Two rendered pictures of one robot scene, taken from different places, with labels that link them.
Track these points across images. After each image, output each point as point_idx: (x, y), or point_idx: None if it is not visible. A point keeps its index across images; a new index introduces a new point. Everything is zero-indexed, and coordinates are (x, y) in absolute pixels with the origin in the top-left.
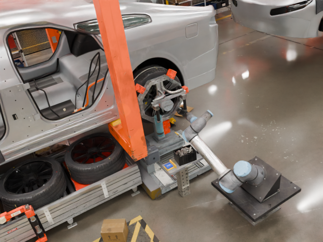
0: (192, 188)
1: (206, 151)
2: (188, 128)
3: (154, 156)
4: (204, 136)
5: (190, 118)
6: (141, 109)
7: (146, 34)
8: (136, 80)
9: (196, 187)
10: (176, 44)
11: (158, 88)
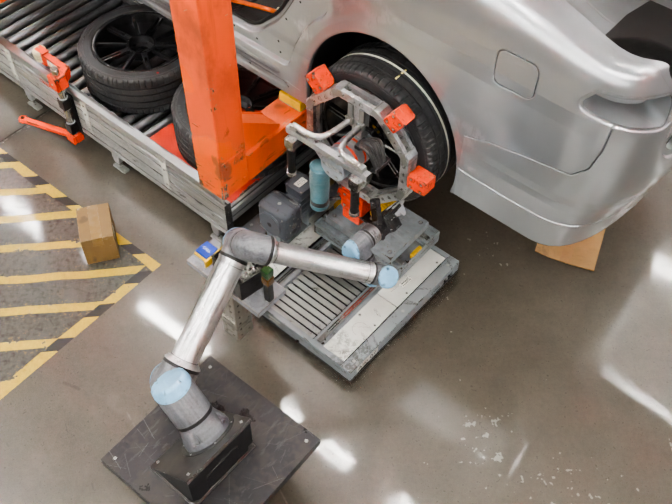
0: (255, 340)
1: (202, 297)
2: (237, 230)
3: (270, 222)
4: (465, 326)
5: (349, 239)
6: (308, 120)
7: None
8: (346, 58)
9: (258, 348)
10: (460, 70)
11: (350, 117)
